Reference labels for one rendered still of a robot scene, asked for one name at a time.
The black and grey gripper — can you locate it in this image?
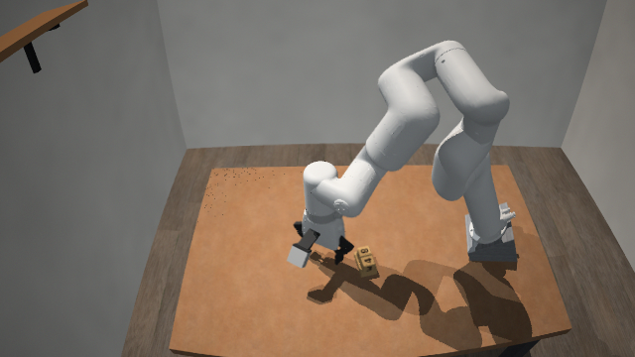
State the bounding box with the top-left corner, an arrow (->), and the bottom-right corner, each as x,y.
294,210 -> 354,265

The tan number cube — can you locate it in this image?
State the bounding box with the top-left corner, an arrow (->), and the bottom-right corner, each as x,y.
357,246 -> 372,263
360,255 -> 375,273

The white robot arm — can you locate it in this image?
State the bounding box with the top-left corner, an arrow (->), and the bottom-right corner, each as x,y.
303,41 -> 516,244

